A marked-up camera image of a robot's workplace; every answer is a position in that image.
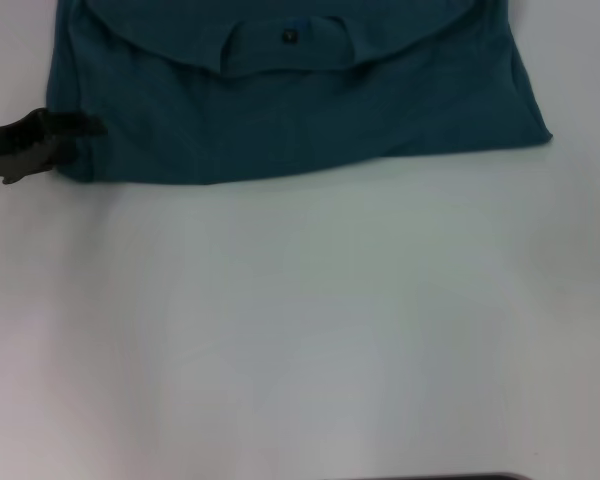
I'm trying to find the black flat panel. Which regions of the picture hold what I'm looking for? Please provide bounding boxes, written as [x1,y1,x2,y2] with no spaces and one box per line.
[412,472,529,480]

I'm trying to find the teal FREE print t-shirt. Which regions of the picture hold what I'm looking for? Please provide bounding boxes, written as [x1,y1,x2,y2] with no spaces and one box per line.
[46,0,554,185]

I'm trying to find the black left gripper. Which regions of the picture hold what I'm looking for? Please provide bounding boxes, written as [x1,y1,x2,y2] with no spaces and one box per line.
[0,107,109,186]

